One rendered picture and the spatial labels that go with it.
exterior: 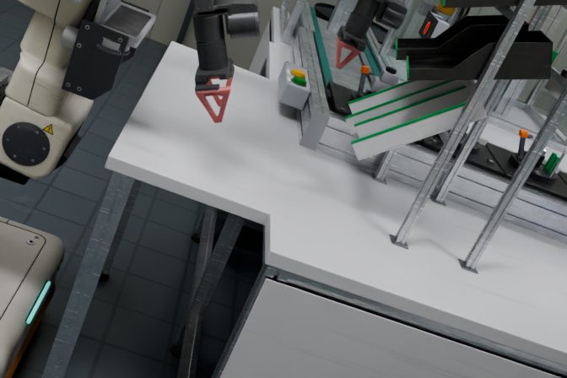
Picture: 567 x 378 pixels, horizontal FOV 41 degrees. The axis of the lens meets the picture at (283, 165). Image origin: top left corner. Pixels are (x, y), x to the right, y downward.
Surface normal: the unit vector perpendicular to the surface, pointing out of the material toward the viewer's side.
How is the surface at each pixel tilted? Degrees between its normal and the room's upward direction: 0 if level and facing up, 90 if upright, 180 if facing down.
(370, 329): 90
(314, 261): 0
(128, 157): 0
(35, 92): 90
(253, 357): 90
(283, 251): 0
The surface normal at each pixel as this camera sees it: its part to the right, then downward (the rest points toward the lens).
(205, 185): 0.38, -0.85
